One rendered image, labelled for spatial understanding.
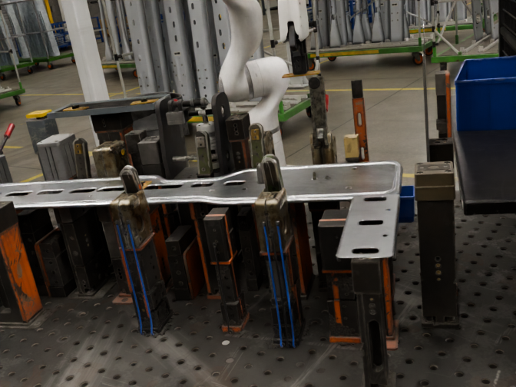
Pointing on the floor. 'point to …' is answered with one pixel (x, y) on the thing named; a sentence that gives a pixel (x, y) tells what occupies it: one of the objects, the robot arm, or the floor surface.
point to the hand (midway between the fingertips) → (299, 63)
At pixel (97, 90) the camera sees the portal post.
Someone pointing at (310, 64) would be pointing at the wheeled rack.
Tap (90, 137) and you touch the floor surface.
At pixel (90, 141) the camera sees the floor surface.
